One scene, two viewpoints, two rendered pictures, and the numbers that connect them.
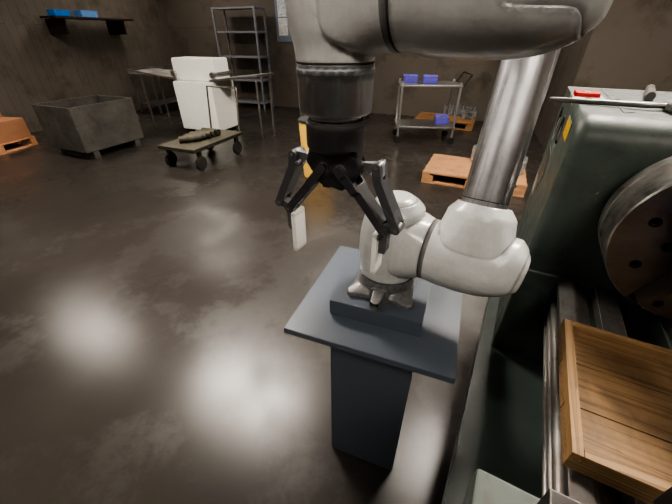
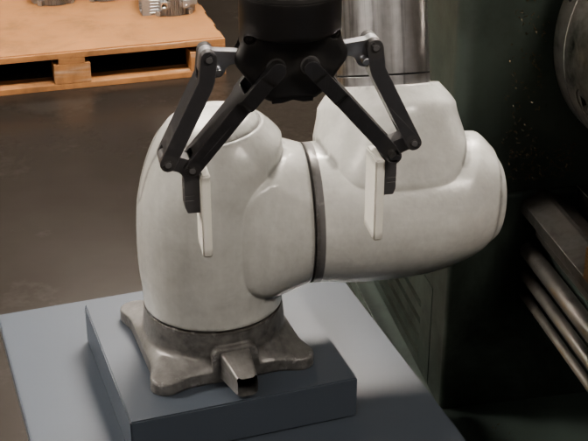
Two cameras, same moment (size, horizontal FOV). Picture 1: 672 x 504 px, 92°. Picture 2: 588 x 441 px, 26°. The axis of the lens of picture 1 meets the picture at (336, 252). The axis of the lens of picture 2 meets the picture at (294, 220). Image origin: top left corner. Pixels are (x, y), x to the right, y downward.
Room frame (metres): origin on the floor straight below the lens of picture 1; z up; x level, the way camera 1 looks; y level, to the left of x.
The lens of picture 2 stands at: (-0.26, 0.57, 1.58)
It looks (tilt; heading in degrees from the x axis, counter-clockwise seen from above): 27 degrees down; 320
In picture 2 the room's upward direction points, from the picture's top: straight up
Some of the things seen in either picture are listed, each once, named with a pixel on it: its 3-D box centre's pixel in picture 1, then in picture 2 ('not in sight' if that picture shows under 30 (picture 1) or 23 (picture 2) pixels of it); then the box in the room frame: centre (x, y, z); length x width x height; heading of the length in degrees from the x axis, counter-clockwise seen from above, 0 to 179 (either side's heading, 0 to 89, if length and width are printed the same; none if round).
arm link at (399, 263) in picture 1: (394, 234); (220, 206); (0.73, -0.15, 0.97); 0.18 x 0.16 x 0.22; 59
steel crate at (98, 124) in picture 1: (93, 125); not in sight; (4.84, 3.44, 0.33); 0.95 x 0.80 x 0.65; 160
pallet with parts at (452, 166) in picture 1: (475, 165); (58, 13); (3.65, -1.60, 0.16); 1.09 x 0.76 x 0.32; 69
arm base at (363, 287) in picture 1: (384, 279); (218, 326); (0.72, -0.14, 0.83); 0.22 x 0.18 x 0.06; 159
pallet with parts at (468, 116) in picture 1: (445, 115); not in sight; (6.46, -2.04, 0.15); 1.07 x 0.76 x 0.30; 69
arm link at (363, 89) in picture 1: (335, 91); not in sight; (0.43, 0.00, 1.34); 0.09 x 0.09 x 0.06
